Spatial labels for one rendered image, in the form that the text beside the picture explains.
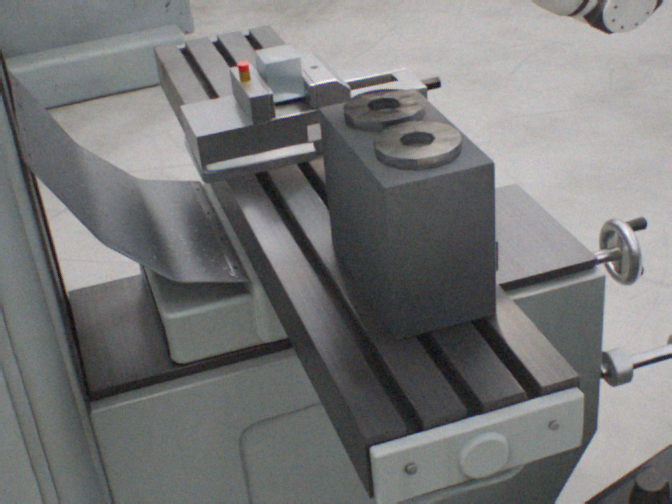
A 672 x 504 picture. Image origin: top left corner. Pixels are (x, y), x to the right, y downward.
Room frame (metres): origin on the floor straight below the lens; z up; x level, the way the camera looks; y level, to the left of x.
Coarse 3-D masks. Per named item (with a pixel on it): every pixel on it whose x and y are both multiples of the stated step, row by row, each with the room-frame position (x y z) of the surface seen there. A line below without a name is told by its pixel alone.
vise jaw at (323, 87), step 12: (312, 60) 1.47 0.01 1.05; (324, 60) 1.50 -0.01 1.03; (312, 72) 1.42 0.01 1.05; (324, 72) 1.42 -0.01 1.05; (312, 84) 1.38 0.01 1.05; (324, 84) 1.38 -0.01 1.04; (336, 84) 1.39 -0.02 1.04; (312, 96) 1.38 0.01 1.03; (324, 96) 1.38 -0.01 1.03; (336, 96) 1.38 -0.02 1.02; (348, 96) 1.39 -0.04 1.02
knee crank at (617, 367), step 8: (608, 352) 1.35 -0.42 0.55; (616, 352) 1.34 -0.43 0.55; (624, 352) 1.34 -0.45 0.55; (640, 352) 1.36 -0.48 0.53; (648, 352) 1.36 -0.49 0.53; (656, 352) 1.36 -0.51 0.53; (664, 352) 1.36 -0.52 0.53; (608, 360) 1.34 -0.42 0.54; (616, 360) 1.33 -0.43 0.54; (624, 360) 1.33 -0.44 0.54; (632, 360) 1.34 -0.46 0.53; (640, 360) 1.35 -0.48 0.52; (648, 360) 1.35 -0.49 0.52; (656, 360) 1.35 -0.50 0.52; (664, 360) 1.36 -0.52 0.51; (608, 368) 1.33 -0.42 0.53; (616, 368) 1.32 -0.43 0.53; (624, 368) 1.32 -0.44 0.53; (632, 368) 1.32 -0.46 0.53; (608, 376) 1.33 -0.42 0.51; (616, 376) 1.31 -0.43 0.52; (624, 376) 1.31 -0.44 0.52; (632, 376) 1.32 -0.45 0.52; (608, 384) 1.33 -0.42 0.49; (616, 384) 1.32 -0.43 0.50
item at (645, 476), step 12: (660, 456) 1.05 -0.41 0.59; (636, 468) 1.04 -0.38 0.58; (648, 468) 1.01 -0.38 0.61; (660, 468) 1.03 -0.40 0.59; (624, 480) 1.01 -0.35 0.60; (636, 480) 0.96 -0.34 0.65; (648, 480) 0.95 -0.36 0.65; (660, 480) 0.95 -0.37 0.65; (600, 492) 1.01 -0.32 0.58; (612, 492) 0.98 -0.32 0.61; (624, 492) 0.98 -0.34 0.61; (636, 492) 0.95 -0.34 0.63; (648, 492) 0.94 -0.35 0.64; (660, 492) 0.94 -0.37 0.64
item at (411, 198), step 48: (384, 96) 1.10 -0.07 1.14; (336, 144) 1.05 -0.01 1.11; (384, 144) 0.97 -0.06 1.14; (432, 144) 0.96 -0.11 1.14; (336, 192) 1.07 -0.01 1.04; (384, 192) 0.91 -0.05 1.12; (432, 192) 0.92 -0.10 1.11; (480, 192) 0.93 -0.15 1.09; (336, 240) 1.09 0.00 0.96; (384, 240) 0.91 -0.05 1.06; (432, 240) 0.92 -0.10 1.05; (480, 240) 0.93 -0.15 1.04; (384, 288) 0.92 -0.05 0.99; (432, 288) 0.92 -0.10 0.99; (480, 288) 0.93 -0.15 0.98
